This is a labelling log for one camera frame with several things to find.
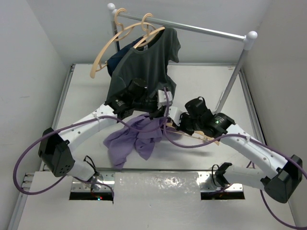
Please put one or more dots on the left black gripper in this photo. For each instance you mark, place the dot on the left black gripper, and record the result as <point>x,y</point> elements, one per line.
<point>157,113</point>

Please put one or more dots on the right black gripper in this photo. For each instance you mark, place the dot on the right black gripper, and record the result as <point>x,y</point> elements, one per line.
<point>182,116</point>

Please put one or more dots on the beige plastic hanger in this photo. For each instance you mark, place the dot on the beige plastic hanger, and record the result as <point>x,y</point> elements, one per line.
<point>170,127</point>

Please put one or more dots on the purple t-shirt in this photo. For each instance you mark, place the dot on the purple t-shirt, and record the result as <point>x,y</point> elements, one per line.
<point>142,138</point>

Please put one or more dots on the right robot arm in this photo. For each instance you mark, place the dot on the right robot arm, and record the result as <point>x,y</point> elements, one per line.
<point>276,175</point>

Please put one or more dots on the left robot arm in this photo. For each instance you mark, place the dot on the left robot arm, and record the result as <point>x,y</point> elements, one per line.
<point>57,147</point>

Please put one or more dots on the dark grey t-shirt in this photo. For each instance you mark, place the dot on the dark grey t-shirt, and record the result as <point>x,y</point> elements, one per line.
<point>148,63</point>

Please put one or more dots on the navy blue t-shirt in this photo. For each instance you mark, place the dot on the navy blue t-shirt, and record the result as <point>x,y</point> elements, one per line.
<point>114,60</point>

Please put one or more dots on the beige hanger with grey shirt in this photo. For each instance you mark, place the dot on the beige hanger with grey shirt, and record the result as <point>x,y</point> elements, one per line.
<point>149,34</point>

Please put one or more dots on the beige empty hanger left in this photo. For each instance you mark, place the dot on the beige empty hanger left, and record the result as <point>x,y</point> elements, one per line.
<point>125,31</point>

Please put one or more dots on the metal clothes rack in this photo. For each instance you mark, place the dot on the metal clothes rack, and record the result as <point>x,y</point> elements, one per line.
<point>248,40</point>

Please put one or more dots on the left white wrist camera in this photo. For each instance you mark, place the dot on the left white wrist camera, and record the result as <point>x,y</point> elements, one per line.
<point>164,99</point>

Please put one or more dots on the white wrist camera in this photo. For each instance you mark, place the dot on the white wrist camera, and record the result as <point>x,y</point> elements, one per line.
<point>175,115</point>
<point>164,99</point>

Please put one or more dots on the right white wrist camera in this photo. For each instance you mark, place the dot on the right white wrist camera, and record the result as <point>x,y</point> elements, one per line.
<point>175,115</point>

